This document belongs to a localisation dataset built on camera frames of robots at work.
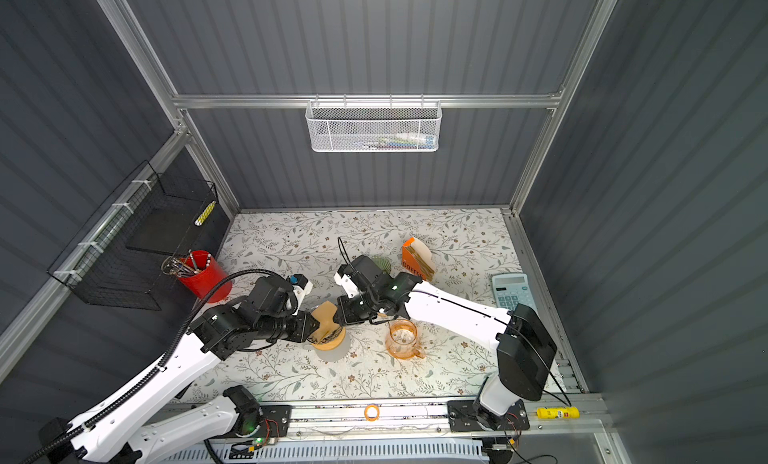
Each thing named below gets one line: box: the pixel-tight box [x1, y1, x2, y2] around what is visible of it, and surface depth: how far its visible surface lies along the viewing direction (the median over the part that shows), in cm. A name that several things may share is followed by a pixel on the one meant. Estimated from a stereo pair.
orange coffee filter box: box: [401, 237, 436, 281], surface depth 99 cm
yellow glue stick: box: [536, 407, 581, 419], surface depth 75 cm
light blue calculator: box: [491, 273, 538, 311], surface depth 96 cm
